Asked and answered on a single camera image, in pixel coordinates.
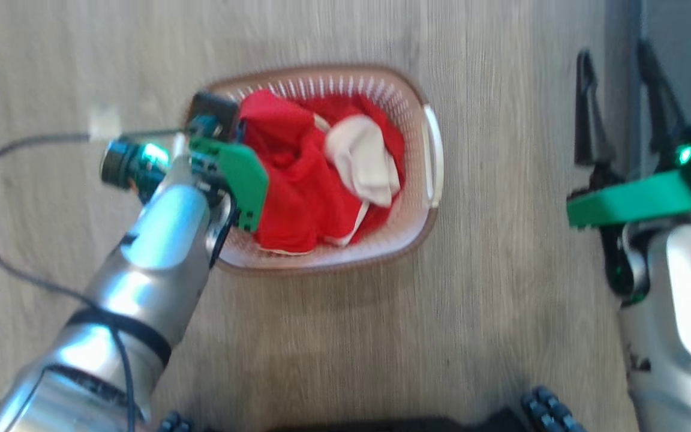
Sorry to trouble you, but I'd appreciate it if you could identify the white cable tag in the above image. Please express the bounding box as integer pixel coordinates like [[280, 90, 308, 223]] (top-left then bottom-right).
[[89, 108, 122, 140]]

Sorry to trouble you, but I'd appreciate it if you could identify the grey sofa seat section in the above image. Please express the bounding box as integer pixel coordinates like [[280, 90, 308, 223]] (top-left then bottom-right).
[[605, 0, 691, 145]]

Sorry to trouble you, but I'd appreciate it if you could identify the beige plastic laundry basket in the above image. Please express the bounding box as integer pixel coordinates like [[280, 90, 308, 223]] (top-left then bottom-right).
[[187, 63, 445, 277]]

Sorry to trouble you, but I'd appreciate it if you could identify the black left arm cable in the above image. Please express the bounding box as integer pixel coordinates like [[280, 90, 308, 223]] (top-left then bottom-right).
[[0, 129, 185, 432]]

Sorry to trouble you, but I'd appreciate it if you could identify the white clothing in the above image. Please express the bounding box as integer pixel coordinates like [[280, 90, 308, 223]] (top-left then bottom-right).
[[323, 114, 401, 209]]

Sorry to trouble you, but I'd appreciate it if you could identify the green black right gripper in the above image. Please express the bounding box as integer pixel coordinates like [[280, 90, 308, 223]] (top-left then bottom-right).
[[566, 38, 691, 229]]

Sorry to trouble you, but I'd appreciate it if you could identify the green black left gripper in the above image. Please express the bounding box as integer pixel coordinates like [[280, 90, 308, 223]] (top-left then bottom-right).
[[188, 138, 270, 233]]

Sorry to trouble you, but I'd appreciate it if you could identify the red clothing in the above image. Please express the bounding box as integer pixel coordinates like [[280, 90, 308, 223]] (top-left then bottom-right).
[[238, 89, 407, 256]]

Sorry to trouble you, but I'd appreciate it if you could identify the black cable connector green light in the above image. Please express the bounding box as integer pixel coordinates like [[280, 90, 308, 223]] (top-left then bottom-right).
[[100, 139, 171, 190]]

